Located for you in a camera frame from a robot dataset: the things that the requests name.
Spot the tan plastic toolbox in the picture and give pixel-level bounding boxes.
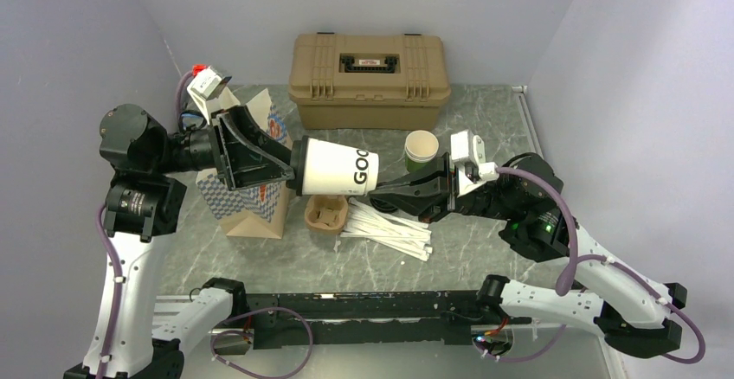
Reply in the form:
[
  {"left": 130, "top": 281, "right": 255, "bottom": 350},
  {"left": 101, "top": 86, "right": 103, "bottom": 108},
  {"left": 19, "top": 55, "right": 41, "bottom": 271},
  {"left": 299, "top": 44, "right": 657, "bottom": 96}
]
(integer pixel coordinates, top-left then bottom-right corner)
[{"left": 288, "top": 33, "right": 452, "bottom": 131}]

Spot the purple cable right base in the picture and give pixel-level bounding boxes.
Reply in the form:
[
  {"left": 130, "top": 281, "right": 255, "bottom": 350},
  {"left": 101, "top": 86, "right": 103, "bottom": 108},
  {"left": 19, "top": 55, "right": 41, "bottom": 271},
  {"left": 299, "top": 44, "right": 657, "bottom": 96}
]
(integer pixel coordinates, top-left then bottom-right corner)
[{"left": 473, "top": 321, "right": 569, "bottom": 364}]

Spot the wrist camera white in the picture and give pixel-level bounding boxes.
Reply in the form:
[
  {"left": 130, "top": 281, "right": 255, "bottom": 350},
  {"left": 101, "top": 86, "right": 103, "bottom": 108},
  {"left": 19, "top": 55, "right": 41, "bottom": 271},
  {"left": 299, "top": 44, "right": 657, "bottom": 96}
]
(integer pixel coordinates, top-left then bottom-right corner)
[
  {"left": 186, "top": 64, "right": 232, "bottom": 124},
  {"left": 449, "top": 130, "right": 499, "bottom": 194}
]

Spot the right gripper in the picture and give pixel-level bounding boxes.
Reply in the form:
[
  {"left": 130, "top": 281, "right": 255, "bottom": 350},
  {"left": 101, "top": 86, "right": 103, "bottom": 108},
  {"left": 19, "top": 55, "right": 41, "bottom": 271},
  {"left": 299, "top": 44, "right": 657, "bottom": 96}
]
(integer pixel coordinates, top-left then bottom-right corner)
[{"left": 367, "top": 151, "right": 518, "bottom": 223}]

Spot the green paper cup stack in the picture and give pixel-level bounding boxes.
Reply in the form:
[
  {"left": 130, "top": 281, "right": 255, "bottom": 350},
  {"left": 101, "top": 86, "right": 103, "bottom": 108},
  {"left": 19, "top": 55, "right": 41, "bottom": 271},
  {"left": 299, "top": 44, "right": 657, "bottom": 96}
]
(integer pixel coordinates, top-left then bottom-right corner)
[{"left": 404, "top": 130, "right": 440, "bottom": 172}]

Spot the aluminium side rail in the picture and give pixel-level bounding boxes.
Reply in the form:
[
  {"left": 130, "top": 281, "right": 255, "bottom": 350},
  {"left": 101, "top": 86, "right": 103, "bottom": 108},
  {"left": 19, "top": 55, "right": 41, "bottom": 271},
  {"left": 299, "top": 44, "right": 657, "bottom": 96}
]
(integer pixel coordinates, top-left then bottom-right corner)
[{"left": 512, "top": 85, "right": 609, "bottom": 331}]

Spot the paper bag with blue handles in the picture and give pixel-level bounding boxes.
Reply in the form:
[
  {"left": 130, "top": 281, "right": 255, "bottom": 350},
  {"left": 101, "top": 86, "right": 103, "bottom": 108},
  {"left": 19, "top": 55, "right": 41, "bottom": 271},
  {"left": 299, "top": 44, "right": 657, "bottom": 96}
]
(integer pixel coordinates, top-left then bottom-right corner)
[{"left": 196, "top": 88, "right": 295, "bottom": 239}]

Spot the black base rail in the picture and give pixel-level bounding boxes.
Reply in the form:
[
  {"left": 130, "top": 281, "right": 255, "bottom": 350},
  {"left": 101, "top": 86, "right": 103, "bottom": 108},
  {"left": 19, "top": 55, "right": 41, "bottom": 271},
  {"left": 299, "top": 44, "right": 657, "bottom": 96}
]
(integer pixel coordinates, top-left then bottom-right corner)
[{"left": 215, "top": 290, "right": 529, "bottom": 350}]

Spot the pile of wrapped straws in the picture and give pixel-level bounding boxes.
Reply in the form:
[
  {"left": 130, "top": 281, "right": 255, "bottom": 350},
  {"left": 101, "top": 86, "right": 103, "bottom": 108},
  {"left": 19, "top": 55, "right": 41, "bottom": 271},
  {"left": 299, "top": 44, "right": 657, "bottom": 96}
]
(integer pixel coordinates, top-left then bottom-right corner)
[{"left": 339, "top": 199, "right": 434, "bottom": 262}]

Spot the black cup lid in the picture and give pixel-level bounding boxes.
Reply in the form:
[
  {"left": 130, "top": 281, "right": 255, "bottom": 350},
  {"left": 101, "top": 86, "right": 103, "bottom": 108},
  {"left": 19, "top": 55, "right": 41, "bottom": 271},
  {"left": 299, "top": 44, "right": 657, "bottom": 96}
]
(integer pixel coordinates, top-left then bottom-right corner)
[{"left": 286, "top": 136, "right": 310, "bottom": 196}]

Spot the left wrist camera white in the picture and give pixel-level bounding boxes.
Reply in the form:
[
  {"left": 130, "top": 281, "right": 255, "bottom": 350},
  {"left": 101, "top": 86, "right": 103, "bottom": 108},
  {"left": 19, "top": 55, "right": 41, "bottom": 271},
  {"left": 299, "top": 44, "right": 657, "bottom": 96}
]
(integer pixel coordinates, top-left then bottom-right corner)
[{"left": 186, "top": 64, "right": 232, "bottom": 124}]

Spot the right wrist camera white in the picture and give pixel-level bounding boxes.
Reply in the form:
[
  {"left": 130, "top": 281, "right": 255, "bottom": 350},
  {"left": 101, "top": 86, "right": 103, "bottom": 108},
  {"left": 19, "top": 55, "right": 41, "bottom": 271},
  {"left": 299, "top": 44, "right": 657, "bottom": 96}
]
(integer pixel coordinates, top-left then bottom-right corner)
[{"left": 449, "top": 130, "right": 499, "bottom": 194}]

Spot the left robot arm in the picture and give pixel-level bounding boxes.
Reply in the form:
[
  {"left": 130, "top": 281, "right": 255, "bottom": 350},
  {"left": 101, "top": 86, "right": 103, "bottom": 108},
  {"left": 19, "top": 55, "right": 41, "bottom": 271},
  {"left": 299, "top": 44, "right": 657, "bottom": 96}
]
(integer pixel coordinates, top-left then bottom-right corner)
[{"left": 66, "top": 104, "right": 293, "bottom": 378}]

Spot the purple cable base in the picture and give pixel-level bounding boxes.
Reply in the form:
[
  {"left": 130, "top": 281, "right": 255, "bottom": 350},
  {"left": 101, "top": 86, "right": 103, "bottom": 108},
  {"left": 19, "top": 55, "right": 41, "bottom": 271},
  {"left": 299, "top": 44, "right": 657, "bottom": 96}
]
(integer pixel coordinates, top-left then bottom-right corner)
[
  {"left": 209, "top": 306, "right": 315, "bottom": 379},
  {"left": 473, "top": 321, "right": 569, "bottom": 364}
]

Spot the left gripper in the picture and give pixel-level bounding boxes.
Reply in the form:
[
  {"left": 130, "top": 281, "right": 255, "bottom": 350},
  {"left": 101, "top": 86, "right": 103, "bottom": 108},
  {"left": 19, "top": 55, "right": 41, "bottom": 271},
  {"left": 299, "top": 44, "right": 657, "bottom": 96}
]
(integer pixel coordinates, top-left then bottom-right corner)
[{"left": 153, "top": 105, "right": 300, "bottom": 190}]

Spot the white paper cup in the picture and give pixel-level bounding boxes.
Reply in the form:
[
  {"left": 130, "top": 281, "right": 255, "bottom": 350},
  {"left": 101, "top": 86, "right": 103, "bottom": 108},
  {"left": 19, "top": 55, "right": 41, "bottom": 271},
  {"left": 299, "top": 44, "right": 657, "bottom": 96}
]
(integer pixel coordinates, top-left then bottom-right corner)
[{"left": 299, "top": 138, "right": 379, "bottom": 196}]

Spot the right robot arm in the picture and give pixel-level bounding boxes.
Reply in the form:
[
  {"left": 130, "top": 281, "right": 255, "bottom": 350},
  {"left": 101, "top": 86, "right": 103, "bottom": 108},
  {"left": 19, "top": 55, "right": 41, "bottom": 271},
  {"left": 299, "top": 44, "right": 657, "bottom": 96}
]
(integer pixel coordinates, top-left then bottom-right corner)
[{"left": 368, "top": 153, "right": 691, "bottom": 361}]

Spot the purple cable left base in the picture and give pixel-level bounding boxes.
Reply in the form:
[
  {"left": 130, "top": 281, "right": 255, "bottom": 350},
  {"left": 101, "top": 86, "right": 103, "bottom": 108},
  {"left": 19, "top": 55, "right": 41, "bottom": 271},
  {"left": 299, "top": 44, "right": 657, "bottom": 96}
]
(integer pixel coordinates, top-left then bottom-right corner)
[{"left": 209, "top": 306, "right": 315, "bottom": 379}]

